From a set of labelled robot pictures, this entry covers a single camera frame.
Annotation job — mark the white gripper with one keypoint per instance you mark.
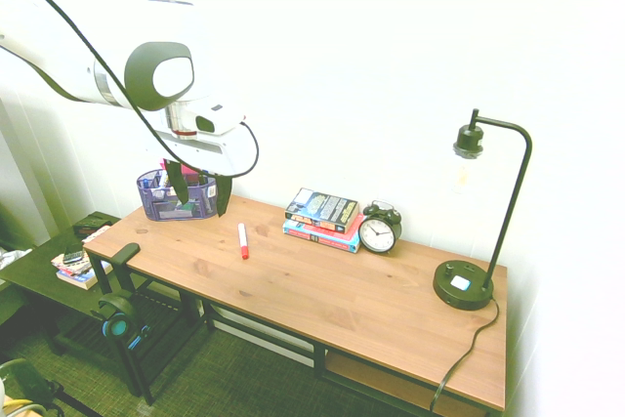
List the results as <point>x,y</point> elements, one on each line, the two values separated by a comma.
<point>220,153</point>

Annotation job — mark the red and white marker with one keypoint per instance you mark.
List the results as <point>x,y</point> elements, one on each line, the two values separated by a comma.
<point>242,240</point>

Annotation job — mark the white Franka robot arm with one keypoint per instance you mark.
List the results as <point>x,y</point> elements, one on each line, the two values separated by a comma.
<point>58,60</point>

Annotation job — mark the pink sticky note pad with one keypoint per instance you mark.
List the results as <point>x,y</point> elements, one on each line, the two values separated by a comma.
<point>187,169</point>

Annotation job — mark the purple mesh desk organizer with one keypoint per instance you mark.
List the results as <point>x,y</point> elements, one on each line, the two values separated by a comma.
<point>166,204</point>

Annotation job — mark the black headphone hook clamp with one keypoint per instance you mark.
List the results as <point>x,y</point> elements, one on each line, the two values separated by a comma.
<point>122,261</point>

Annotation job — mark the small black box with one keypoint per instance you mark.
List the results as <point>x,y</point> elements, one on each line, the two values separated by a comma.
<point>90,225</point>

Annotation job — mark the black slatted shoe rack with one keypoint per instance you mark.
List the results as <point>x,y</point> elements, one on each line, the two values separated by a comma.
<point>156,319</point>

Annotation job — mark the small wooden box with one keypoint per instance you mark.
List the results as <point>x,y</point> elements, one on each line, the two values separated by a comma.
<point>337,238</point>

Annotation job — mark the striped patterned notebook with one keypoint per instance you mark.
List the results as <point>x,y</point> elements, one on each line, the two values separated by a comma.
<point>78,268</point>

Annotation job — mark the white and blue magazine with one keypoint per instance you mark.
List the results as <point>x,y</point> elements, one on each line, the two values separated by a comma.
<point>85,279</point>

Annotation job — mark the black and blue headphones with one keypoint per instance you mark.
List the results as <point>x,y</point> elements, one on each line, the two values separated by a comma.
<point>117,321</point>

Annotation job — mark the black twin-bell alarm clock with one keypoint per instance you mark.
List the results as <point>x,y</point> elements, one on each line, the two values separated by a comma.
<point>377,234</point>

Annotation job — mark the low black bench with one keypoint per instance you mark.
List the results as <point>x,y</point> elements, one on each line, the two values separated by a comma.
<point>34,273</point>

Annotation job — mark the wooden desk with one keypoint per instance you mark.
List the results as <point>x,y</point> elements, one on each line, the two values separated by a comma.
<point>320,361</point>

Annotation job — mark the wooden under-desk shelf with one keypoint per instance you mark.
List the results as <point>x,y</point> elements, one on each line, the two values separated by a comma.
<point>381,380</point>

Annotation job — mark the black desk lamp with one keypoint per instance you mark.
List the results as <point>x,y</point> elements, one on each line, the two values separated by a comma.
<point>461,285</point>

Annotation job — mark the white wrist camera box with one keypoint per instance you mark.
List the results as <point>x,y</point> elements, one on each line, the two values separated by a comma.
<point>217,116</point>

